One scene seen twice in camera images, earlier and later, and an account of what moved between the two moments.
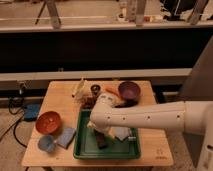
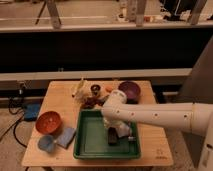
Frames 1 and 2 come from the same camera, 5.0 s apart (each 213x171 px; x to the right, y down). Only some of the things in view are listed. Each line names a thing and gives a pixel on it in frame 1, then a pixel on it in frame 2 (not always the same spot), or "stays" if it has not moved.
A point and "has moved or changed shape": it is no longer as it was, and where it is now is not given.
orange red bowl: (48, 122) stays
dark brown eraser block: (101, 139) has moved or changed shape
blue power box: (31, 111) stays
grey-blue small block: (46, 143) stays
